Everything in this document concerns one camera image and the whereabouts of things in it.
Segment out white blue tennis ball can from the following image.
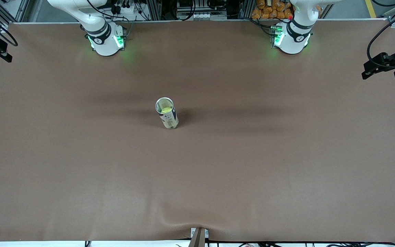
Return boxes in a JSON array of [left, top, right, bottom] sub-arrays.
[[155, 97, 179, 130]]

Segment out orange packets pile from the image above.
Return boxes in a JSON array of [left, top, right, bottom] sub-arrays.
[[251, 0, 296, 20]]

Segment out white power strip black plugs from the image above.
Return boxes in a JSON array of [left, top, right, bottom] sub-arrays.
[[110, 0, 143, 16]]

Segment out white socket strip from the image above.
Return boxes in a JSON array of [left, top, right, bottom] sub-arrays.
[[191, 12, 227, 20]]

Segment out brown table mat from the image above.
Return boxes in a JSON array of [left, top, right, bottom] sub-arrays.
[[0, 20, 395, 242]]

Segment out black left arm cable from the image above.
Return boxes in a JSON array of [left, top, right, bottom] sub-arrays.
[[367, 0, 395, 69]]

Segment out aluminium frame struts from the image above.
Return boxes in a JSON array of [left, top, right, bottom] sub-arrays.
[[0, 0, 30, 24]]

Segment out aluminium frame post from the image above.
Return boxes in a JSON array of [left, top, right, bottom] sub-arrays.
[[148, 0, 162, 21], [239, 0, 255, 19]]

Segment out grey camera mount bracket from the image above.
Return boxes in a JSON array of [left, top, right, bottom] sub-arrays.
[[188, 227, 210, 247]]

